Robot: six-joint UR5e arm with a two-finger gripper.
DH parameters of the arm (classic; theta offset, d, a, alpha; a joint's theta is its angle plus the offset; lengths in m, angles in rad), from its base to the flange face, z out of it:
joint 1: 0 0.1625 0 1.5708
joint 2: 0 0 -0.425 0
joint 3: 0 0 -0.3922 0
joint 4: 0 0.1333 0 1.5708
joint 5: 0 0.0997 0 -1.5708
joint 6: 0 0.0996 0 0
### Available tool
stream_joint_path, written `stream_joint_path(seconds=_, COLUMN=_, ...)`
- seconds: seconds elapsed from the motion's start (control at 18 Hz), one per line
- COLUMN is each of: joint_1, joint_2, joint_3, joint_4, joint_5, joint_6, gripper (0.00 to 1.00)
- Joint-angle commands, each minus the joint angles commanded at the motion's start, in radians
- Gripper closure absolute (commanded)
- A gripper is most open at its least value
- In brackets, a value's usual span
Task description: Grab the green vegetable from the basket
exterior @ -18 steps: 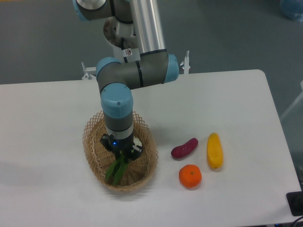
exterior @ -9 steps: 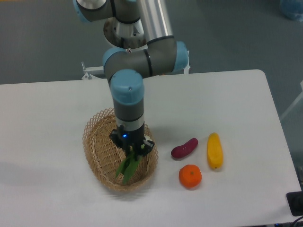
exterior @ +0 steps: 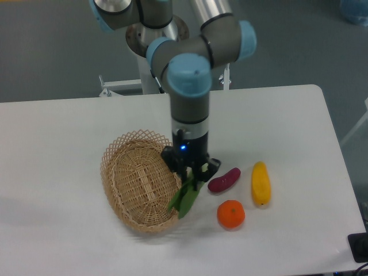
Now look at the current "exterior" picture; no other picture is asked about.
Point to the blue plastic bag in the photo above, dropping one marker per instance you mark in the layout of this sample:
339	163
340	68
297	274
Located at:
355	11

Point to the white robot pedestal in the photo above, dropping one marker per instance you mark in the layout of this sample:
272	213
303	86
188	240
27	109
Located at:
149	83

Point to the orange mandarin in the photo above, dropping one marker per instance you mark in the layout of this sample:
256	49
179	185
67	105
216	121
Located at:
231	214

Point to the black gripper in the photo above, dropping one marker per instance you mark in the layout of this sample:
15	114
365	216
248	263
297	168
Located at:
191	153

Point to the purple sweet potato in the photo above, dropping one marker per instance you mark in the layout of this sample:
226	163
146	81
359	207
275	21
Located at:
220	184

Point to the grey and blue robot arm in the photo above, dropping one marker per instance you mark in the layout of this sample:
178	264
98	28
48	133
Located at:
183	69

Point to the black device at table edge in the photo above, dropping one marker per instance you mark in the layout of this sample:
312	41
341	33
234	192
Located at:
358	246

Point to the green bok choy vegetable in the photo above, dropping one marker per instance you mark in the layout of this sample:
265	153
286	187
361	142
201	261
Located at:
185	197

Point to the yellow corn cob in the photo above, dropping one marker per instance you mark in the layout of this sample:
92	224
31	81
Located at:
260	184

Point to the woven wicker basket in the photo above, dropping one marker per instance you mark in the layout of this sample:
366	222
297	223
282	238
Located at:
137	182

